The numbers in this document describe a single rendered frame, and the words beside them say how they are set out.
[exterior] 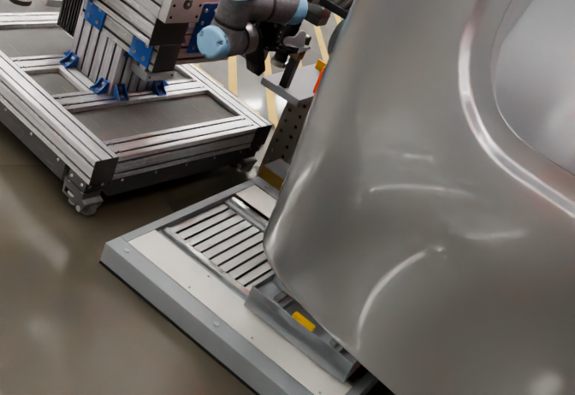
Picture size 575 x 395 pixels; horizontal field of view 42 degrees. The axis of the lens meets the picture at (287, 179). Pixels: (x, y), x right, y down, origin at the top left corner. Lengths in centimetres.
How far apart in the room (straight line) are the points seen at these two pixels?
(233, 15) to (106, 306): 93
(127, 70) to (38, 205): 58
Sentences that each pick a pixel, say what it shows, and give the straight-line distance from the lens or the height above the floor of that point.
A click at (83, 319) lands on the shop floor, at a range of 213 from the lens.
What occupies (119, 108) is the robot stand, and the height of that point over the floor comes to 21.
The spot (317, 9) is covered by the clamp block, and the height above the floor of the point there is 94.
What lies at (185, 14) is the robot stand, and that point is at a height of 71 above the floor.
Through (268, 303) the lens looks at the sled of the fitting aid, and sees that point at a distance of 215.
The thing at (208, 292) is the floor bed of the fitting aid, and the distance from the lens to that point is 222.
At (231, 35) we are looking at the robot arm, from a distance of 170.
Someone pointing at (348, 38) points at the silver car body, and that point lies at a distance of 99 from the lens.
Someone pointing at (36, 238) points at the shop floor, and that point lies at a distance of 235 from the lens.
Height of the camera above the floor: 147
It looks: 29 degrees down
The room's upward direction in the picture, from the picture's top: 24 degrees clockwise
